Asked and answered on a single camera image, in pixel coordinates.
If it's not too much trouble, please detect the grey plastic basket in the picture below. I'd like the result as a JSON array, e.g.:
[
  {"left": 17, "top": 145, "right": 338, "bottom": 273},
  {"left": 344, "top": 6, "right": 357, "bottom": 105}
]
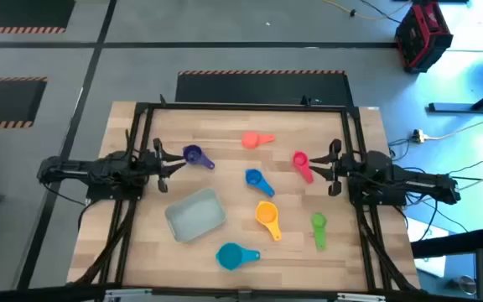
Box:
[{"left": 164, "top": 187, "right": 227, "bottom": 244}]

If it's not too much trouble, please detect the yellow floor cable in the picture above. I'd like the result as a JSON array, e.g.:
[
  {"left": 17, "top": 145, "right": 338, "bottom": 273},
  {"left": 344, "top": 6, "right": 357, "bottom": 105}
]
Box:
[{"left": 320, "top": 0, "right": 413, "bottom": 21}]

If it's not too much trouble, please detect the teal measuring cup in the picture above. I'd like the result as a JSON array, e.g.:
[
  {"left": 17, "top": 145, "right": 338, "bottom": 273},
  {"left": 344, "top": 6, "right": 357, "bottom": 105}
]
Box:
[{"left": 215, "top": 242, "right": 262, "bottom": 272}]

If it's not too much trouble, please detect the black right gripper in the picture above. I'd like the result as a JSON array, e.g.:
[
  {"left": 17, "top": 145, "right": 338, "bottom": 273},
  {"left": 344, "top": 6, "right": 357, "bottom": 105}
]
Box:
[{"left": 308, "top": 138, "right": 355, "bottom": 197}]

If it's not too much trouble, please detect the grey black desk leg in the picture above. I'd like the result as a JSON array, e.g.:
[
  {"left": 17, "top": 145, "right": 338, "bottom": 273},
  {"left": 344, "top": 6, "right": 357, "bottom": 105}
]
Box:
[{"left": 428, "top": 79, "right": 483, "bottom": 114}]

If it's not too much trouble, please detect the round metal floor fitting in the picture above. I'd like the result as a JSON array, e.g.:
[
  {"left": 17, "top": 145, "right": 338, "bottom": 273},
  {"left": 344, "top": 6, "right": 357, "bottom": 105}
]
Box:
[{"left": 458, "top": 274, "right": 478, "bottom": 295}]

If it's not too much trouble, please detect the orange measuring cup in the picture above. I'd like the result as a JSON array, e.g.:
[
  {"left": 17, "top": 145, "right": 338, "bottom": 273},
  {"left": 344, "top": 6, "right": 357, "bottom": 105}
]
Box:
[{"left": 241, "top": 132, "right": 277, "bottom": 150}]

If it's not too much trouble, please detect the black aluminium table frame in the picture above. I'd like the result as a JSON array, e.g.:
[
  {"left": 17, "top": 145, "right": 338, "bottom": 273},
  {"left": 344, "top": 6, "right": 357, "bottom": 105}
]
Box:
[{"left": 67, "top": 94, "right": 423, "bottom": 302}]

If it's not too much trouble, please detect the green measuring cup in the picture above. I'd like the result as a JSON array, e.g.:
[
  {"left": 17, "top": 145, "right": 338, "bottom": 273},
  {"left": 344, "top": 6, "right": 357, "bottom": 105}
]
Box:
[{"left": 310, "top": 211, "right": 328, "bottom": 252}]

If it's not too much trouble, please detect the blue measuring cup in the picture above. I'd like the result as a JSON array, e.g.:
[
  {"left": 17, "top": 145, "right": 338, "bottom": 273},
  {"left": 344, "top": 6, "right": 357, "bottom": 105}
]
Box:
[{"left": 244, "top": 168, "right": 276, "bottom": 198}]

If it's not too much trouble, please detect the white printed floor sheet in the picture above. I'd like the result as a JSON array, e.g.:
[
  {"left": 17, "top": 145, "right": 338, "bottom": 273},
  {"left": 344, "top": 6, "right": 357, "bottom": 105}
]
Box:
[{"left": 407, "top": 216, "right": 449, "bottom": 279}]

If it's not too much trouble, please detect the red measuring cup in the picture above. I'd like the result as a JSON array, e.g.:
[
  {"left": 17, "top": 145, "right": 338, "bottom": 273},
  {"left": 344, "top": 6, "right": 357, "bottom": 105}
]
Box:
[{"left": 292, "top": 150, "right": 314, "bottom": 185}]

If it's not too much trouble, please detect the black floor beam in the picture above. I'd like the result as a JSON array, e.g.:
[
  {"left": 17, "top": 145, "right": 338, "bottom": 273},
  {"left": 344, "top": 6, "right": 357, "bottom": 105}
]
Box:
[{"left": 411, "top": 227, "right": 483, "bottom": 259}]

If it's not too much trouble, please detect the yellow measuring cup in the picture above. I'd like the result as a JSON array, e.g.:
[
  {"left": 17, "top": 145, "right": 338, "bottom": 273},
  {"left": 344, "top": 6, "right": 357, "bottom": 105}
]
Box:
[{"left": 254, "top": 200, "right": 283, "bottom": 242}]

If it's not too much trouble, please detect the purple measuring cup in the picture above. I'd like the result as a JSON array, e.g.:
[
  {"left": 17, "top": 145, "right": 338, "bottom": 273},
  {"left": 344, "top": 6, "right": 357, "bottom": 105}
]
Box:
[{"left": 182, "top": 144, "right": 216, "bottom": 171}]

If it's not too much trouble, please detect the black floor mat striped edge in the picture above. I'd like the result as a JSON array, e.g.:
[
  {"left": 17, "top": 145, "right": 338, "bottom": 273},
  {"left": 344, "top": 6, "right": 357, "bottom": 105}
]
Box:
[
  {"left": 0, "top": 76, "right": 49, "bottom": 130},
  {"left": 0, "top": 0, "right": 77, "bottom": 35},
  {"left": 174, "top": 70, "right": 355, "bottom": 107}
]

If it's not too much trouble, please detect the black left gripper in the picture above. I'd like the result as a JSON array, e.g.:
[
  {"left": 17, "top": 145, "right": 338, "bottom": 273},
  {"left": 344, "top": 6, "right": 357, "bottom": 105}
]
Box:
[{"left": 140, "top": 138, "right": 187, "bottom": 194}]

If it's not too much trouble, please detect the red black tool box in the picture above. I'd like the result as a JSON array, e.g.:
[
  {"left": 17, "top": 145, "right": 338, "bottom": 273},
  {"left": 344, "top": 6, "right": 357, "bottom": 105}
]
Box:
[{"left": 394, "top": 1, "right": 454, "bottom": 75}]

